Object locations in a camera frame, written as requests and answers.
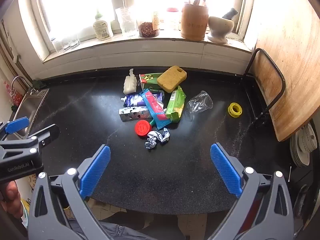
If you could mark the perforated metal bracket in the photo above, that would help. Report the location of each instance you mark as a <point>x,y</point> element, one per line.
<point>132,114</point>

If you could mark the wooden utensil holder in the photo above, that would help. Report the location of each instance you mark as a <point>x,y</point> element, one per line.
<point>194,22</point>

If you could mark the white stone mortar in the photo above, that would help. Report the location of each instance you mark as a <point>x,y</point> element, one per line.
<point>220,27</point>

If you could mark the white cotton swab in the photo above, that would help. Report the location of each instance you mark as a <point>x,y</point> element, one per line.
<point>289,173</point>

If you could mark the large round wooden board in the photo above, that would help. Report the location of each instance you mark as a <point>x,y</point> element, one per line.
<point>292,55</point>

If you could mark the green wipes packet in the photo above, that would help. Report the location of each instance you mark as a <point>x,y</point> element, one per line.
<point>176,105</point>

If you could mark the yellow tape roll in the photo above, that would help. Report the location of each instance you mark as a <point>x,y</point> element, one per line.
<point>230,112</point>

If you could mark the steel sink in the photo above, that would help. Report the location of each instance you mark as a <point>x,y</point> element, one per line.
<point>27,110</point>

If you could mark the small drinking glass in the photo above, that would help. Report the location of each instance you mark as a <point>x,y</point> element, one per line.
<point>61,45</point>
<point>73,41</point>

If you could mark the purple tube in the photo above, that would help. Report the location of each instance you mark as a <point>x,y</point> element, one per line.
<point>135,99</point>

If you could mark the chrome faucet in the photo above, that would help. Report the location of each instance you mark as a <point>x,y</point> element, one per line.
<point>31,90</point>

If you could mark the person's left hand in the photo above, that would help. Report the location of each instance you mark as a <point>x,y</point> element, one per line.
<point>11,195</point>

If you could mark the green juice carton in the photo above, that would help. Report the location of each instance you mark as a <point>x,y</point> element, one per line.
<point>150,78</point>

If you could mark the red lidded jar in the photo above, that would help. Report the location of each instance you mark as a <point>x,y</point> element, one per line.
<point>172,20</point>

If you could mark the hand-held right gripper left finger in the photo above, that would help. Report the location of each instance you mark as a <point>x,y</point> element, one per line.
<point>96,171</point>

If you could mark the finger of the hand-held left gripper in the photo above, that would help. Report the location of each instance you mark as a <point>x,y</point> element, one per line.
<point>45,133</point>
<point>17,125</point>

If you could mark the clear plastic cup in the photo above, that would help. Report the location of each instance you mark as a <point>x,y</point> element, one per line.
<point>200,102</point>

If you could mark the dark pestle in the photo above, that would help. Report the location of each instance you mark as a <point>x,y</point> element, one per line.
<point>231,13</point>

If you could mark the silver foil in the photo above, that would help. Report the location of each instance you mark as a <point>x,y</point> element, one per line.
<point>156,137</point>

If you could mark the white plastic bottle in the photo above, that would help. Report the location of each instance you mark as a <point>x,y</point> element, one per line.
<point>130,85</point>

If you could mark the clear glass jar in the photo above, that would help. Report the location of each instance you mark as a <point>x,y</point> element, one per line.
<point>126,22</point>

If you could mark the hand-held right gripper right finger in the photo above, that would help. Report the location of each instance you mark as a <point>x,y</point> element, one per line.
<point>226,170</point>

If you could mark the green and white marker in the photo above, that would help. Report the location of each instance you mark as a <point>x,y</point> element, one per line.
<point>152,125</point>

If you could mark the stack of white plates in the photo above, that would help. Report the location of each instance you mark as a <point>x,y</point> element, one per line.
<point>303,145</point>

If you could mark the white dish soap bottle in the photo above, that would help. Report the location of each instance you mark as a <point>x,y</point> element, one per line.
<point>103,28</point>

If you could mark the white plastic wall fitting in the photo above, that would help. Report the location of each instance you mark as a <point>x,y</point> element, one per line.
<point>16,58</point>

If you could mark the red plastic lid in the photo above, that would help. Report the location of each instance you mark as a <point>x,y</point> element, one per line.
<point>142,129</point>

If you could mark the red patterned packet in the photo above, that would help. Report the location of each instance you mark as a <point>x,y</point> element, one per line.
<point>15,96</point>

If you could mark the jar of red spice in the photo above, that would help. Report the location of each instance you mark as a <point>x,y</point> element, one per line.
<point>148,28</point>

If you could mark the yellow sponge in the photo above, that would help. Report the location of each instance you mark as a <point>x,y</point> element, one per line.
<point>172,78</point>

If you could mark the blue and pink wrapper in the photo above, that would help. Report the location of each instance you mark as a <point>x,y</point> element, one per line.
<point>156,110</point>

